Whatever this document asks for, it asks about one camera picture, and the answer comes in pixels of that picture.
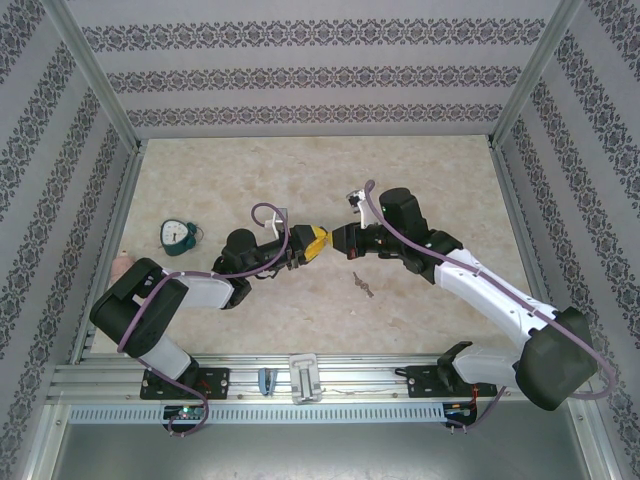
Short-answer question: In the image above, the metal key bunch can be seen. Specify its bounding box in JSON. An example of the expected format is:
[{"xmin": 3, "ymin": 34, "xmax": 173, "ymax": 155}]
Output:
[{"xmin": 351, "ymin": 272, "xmax": 375, "ymax": 300}]

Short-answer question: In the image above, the teal alarm clock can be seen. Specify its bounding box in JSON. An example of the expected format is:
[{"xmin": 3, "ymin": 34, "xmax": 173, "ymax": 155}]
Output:
[{"xmin": 159, "ymin": 218, "xmax": 204, "ymax": 258}]

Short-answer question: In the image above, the pink toy figure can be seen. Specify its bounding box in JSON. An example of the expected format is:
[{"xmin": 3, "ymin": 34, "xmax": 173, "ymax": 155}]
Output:
[{"xmin": 110, "ymin": 253, "xmax": 135, "ymax": 290}]

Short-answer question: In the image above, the grey sheet metal panel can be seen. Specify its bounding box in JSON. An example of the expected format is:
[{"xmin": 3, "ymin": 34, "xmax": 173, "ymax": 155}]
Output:
[{"xmin": 49, "ymin": 422, "xmax": 594, "ymax": 480}]

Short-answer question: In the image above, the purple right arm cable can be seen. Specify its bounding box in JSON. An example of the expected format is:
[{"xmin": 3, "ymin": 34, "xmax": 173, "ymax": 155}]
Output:
[{"xmin": 363, "ymin": 179, "xmax": 616, "ymax": 436}]

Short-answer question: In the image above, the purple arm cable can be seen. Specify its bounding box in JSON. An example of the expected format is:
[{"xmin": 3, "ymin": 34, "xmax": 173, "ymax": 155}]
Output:
[
  {"xmin": 363, "ymin": 179, "xmax": 616, "ymax": 436},
  {"xmin": 117, "ymin": 202, "xmax": 291, "ymax": 439}
]

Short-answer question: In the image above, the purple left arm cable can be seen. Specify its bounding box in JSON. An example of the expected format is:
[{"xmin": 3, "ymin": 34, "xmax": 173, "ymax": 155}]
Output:
[{"xmin": 117, "ymin": 202, "xmax": 291, "ymax": 439}]

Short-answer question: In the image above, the grey plastic clamp bracket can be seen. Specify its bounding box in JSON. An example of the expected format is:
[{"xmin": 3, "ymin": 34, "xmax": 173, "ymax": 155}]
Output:
[{"xmin": 288, "ymin": 352, "xmax": 324, "ymax": 406}]

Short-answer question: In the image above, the aluminium table side rail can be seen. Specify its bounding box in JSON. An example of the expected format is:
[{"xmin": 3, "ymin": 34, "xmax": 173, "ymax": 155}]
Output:
[
  {"xmin": 489, "ymin": 144, "xmax": 561, "ymax": 359},
  {"xmin": 69, "ymin": 144, "xmax": 146, "ymax": 364}
]

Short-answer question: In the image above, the aluminium extrusion rail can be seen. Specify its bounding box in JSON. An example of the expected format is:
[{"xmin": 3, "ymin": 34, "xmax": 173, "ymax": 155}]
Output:
[{"xmin": 47, "ymin": 352, "xmax": 599, "ymax": 405}]

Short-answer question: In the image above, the grey slotted cable duct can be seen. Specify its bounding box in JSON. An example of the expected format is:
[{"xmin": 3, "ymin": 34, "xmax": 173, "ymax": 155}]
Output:
[{"xmin": 67, "ymin": 403, "xmax": 446, "ymax": 422}]

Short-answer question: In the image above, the slanted aluminium frame post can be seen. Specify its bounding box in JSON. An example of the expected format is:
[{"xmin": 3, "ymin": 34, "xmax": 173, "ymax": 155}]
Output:
[
  {"xmin": 42, "ymin": 0, "xmax": 146, "ymax": 151},
  {"xmin": 492, "ymin": 0, "xmax": 586, "ymax": 149}
]

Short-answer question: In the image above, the short aluminium frame post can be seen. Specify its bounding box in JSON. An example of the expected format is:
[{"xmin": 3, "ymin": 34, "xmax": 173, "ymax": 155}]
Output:
[
  {"xmin": 22, "ymin": 403, "xmax": 69, "ymax": 480},
  {"xmin": 569, "ymin": 399, "xmax": 619, "ymax": 480}
]

